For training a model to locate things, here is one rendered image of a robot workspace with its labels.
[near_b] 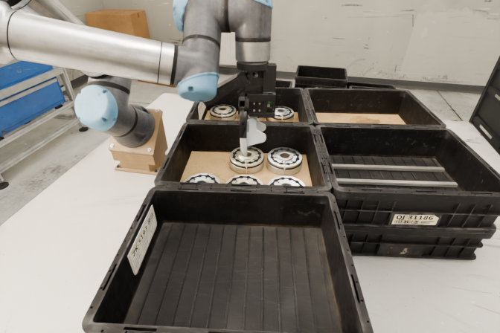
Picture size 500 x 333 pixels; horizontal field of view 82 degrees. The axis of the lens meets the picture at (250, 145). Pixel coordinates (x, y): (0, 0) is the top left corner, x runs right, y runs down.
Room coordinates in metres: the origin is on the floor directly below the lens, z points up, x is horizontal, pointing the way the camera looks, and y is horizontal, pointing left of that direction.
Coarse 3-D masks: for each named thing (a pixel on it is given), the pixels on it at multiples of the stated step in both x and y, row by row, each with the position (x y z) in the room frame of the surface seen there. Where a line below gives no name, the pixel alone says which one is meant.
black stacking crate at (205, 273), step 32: (160, 224) 0.45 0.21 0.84; (192, 224) 0.46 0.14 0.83; (224, 224) 0.46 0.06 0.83; (256, 224) 0.46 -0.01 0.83; (288, 224) 0.45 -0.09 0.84; (320, 224) 0.45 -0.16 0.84; (160, 256) 0.37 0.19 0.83; (192, 256) 0.37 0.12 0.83; (224, 256) 0.37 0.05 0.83; (256, 256) 0.37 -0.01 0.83; (288, 256) 0.37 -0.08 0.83; (320, 256) 0.37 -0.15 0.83; (128, 288) 0.28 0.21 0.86; (160, 288) 0.30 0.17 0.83; (192, 288) 0.30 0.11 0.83; (224, 288) 0.30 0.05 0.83; (256, 288) 0.30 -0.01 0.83; (288, 288) 0.30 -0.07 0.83; (320, 288) 0.30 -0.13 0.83; (96, 320) 0.20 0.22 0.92; (128, 320) 0.25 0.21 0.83; (160, 320) 0.25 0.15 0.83; (192, 320) 0.25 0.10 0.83; (224, 320) 0.25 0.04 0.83; (256, 320) 0.25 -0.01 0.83; (288, 320) 0.25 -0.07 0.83; (320, 320) 0.25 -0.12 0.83; (352, 320) 0.22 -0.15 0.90
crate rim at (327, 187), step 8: (184, 128) 0.74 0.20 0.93; (304, 128) 0.75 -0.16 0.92; (312, 128) 0.74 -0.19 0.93; (176, 136) 0.69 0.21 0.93; (312, 136) 0.69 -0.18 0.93; (176, 144) 0.65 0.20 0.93; (168, 152) 0.61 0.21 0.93; (320, 152) 0.61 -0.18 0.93; (168, 160) 0.58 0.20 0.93; (320, 160) 0.58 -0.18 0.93; (160, 168) 0.54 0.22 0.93; (320, 168) 0.55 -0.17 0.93; (160, 176) 0.51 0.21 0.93; (328, 176) 0.51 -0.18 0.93; (160, 184) 0.48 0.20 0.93; (168, 184) 0.48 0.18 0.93; (176, 184) 0.48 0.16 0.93; (184, 184) 0.48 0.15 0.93; (192, 184) 0.48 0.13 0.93; (200, 184) 0.48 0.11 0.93; (208, 184) 0.48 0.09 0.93; (216, 184) 0.48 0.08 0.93; (224, 184) 0.48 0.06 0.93; (232, 184) 0.49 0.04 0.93; (240, 184) 0.48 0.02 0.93; (248, 184) 0.48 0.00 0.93; (256, 184) 0.48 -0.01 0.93; (264, 184) 0.49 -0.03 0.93; (328, 184) 0.48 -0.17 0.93
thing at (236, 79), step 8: (240, 72) 0.61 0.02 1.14; (224, 80) 0.62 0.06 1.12; (232, 80) 0.58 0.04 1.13; (240, 80) 0.58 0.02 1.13; (248, 80) 0.59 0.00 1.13; (224, 88) 0.58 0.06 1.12; (232, 88) 0.58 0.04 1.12; (216, 96) 0.58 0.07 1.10; (224, 96) 0.58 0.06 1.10; (208, 104) 0.58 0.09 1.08
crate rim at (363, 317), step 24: (168, 192) 0.47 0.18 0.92; (192, 192) 0.46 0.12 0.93; (216, 192) 0.46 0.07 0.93; (240, 192) 0.46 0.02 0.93; (264, 192) 0.46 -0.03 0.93; (288, 192) 0.46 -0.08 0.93; (312, 192) 0.46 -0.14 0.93; (336, 216) 0.39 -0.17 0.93; (120, 264) 0.29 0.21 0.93; (360, 288) 0.25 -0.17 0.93; (96, 312) 0.21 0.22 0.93; (360, 312) 0.21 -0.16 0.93
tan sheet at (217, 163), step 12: (192, 156) 0.74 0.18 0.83; (204, 156) 0.74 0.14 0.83; (216, 156) 0.74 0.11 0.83; (228, 156) 0.74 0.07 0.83; (264, 156) 0.74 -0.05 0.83; (192, 168) 0.67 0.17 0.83; (204, 168) 0.67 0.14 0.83; (216, 168) 0.67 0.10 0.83; (228, 168) 0.67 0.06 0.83; (264, 168) 0.67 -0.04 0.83; (180, 180) 0.62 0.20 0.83; (264, 180) 0.62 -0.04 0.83; (300, 180) 0.62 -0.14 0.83
